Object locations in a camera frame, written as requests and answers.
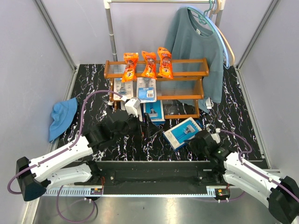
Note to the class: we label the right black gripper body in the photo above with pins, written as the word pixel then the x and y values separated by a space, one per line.
pixel 195 148

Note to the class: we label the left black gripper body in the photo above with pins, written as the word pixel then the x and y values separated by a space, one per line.
pixel 133 126

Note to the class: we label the blue razor box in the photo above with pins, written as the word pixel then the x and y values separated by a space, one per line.
pixel 177 135
pixel 155 111

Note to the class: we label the white Harry's razor box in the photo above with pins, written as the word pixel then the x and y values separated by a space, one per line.
pixel 139 111

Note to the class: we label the Gillette razor blister pack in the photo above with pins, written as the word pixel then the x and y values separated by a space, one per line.
pixel 146 90

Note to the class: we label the orange bic razor bag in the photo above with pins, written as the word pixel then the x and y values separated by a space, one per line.
pixel 150 65
pixel 131 60
pixel 165 68

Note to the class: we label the orange BIC razor bag front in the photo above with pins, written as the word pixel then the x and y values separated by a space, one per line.
pixel 131 60

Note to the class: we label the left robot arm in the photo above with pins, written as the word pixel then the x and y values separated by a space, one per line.
pixel 37 175

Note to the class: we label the Gillette razor pack on shelf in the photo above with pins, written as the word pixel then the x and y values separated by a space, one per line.
pixel 123 88

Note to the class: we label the orange wooden three-tier shelf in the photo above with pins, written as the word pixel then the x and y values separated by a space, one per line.
pixel 185 85

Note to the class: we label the blue cloth hat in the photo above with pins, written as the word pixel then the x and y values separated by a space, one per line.
pixel 63 114

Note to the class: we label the light blue clothes hanger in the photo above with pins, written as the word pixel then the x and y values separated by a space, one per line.
pixel 205 20

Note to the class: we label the teal t-shirt on hanger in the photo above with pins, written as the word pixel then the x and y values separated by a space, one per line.
pixel 187 39

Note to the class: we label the metal clothes rack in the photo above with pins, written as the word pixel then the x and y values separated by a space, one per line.
pixel 107 4

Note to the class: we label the wooden clothes hanger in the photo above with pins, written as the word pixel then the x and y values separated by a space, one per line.
pixel 227 44

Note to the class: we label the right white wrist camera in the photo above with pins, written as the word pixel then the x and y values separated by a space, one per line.
pixel 215 136

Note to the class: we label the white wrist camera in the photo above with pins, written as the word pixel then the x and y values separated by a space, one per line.
pixel 130 105
pixel 215 136

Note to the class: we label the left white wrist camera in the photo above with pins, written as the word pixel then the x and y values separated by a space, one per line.
pixel 130 105

